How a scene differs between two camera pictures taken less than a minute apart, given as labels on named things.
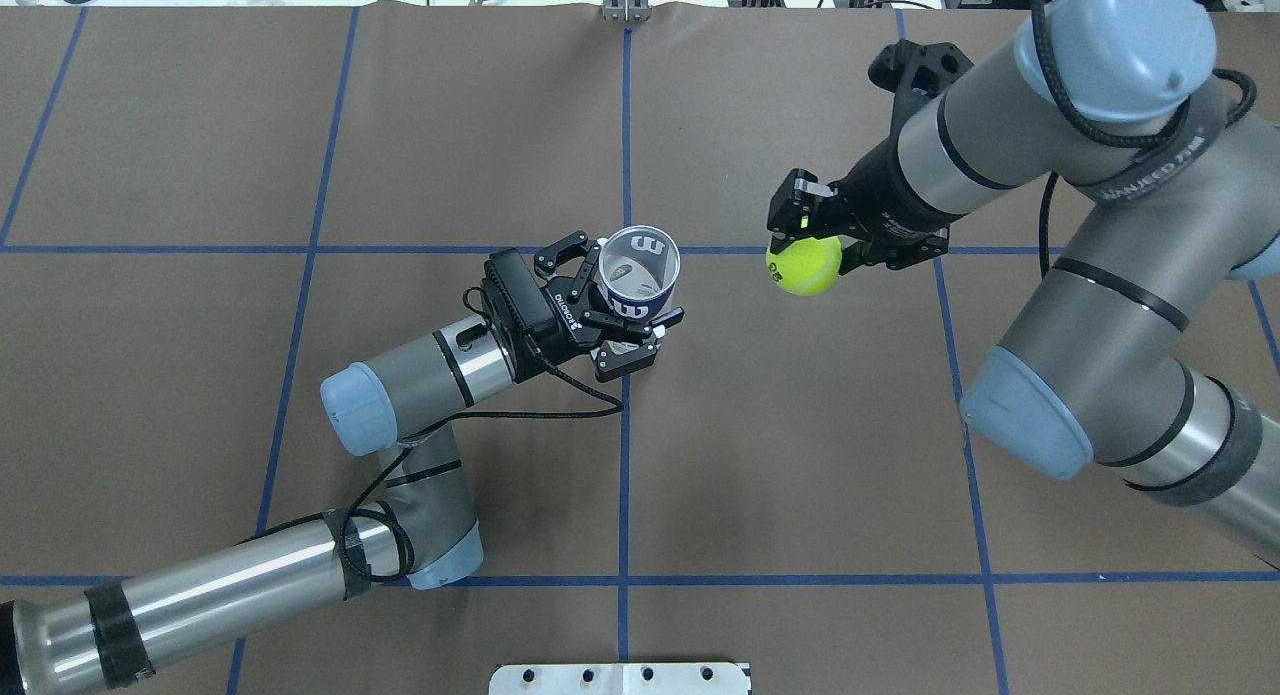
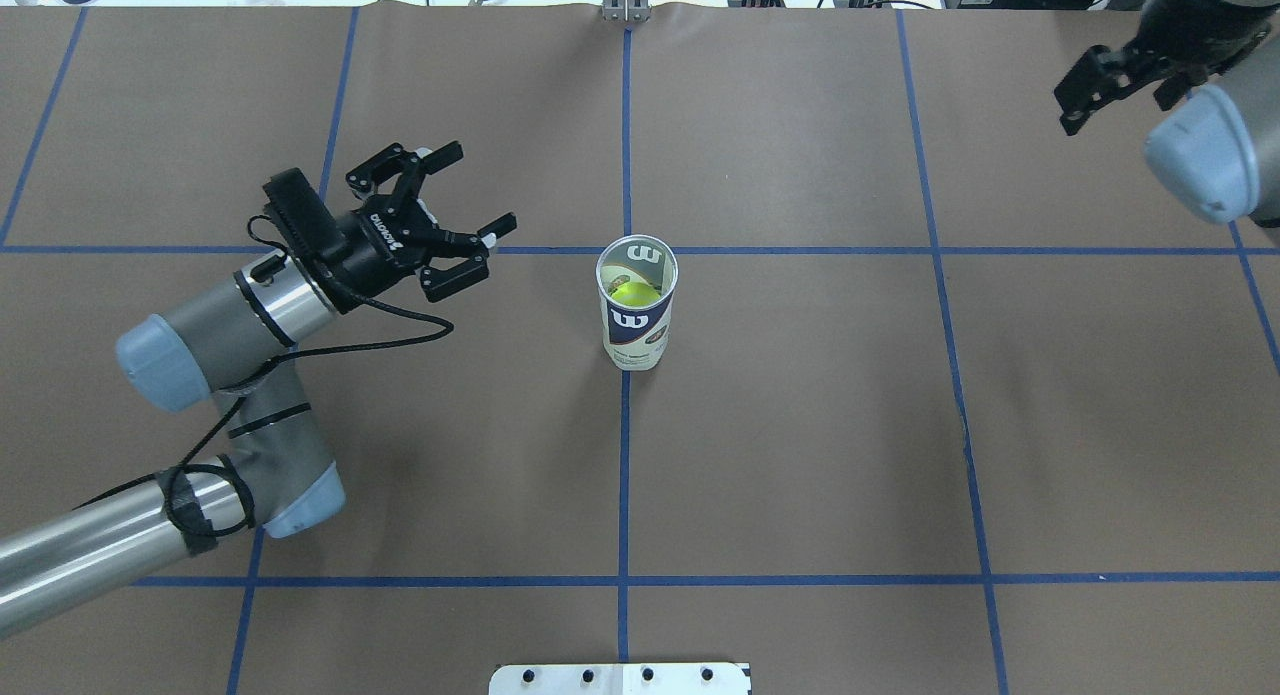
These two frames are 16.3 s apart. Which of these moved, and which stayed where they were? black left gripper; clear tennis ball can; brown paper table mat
Moved: black left gripper
Stayed: brown paper table mat; clear tennis ball can
